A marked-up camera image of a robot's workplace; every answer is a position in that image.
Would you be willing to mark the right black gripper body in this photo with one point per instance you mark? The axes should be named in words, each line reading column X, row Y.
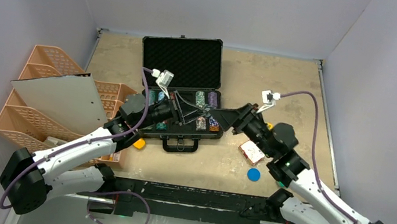
column 254, row 129

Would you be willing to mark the purple chip stack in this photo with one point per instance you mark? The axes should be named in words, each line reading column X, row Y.
column 213, row 99

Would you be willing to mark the black poker set case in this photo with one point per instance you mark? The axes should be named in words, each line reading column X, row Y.
column 196, row 65

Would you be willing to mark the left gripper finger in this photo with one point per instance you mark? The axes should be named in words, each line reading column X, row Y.
column 186, row 117
column 178, row 95

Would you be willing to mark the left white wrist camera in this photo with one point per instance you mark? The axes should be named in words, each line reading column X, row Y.
column 162, row 78

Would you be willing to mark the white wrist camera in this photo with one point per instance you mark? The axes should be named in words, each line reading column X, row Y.
column 162, row 78
column 269, row 98

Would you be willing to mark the grey flat board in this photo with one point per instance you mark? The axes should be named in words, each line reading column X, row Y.
column 70, row 100

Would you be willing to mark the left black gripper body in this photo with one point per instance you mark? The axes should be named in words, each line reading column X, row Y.
column 161, row 112

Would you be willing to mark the red playing card deck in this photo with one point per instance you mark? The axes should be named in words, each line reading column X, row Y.
column 251, row 152

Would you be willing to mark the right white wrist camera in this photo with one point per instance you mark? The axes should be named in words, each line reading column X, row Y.
column 269, row 98

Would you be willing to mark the light blue chip stack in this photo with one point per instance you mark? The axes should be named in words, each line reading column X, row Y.
column 161, row 126

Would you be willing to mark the yellow orange block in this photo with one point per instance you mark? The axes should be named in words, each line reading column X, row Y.
column 139, row 144

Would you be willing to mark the orange plastic file rack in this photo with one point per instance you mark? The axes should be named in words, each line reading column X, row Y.
column 25, row 126

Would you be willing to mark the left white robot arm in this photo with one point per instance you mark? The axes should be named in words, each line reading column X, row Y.
column 29, row 179

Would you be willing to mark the red white chip stack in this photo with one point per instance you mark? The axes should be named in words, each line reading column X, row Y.
column 201, row 124

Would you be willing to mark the yellow round button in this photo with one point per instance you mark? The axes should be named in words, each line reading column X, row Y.
column 269, row 126

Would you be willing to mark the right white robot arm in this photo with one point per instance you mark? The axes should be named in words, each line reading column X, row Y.
column 306, row 200

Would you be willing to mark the blue round button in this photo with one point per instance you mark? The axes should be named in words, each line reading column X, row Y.
column 253, row 174

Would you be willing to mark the orange plastic desk organizer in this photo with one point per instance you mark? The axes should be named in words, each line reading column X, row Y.
column 112, row 97

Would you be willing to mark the dark green chip stack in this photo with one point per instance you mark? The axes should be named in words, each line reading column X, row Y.
column 152, row 97

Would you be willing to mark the black base frame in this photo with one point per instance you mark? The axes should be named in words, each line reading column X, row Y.
column 188, row 203

